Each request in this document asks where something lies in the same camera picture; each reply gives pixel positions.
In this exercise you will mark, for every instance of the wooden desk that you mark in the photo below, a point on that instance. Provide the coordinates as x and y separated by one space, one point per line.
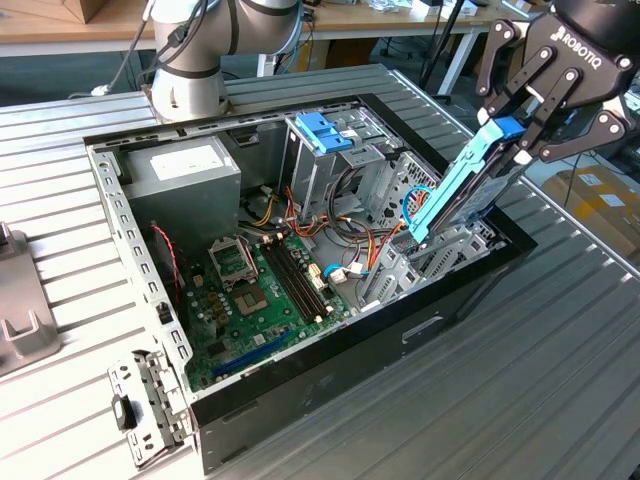
380 25

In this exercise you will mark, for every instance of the white board connector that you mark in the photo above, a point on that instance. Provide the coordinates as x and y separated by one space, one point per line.
317 277

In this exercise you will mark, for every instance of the blue expansion slot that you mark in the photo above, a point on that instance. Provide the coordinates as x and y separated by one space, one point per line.
250 354

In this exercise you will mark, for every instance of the black case latch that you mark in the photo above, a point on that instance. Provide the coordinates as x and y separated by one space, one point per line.
163 312

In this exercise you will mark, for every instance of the large cardboard box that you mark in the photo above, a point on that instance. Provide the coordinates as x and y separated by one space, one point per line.
590 210

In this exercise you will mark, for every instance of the hard disk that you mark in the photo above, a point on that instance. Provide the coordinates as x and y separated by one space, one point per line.
445 192

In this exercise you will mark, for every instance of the blue plastic drive bracket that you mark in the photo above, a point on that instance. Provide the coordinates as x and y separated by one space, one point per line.
320 131

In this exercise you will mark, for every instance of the black open PC case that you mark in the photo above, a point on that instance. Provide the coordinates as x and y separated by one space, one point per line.
350 370

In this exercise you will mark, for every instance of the metal drive cage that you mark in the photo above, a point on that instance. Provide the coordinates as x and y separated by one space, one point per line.
307 175

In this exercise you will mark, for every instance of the green motherboard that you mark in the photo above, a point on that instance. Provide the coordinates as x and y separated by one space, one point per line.
235 345

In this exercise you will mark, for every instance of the black RAM slot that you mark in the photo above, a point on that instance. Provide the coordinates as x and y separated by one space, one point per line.
307 274
295 281
289 285
301 278

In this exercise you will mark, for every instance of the grey parts rack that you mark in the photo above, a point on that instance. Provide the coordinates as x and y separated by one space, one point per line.
20 300

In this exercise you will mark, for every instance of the black plastic clip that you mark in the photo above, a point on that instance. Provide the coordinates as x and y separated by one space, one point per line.
125 412

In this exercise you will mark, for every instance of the small cardboard box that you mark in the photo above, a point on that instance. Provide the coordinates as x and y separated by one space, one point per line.
92 10

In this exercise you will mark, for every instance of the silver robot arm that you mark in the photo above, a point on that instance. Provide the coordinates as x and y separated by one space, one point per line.
187 95

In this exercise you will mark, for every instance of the metal disk bay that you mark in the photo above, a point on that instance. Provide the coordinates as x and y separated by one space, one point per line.
385 287

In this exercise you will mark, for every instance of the grey power supply unit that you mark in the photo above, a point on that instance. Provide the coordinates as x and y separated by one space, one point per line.
185 205

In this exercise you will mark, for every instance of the black case fan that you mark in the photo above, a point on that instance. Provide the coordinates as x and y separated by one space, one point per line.
164 265

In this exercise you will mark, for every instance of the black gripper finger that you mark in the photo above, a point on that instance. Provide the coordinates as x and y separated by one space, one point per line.
500 55
590 137

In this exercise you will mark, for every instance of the CPU socket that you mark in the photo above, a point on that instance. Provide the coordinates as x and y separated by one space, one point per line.
251 302

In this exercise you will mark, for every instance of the metal card retention bracket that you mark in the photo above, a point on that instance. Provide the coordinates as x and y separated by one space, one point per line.
160 395

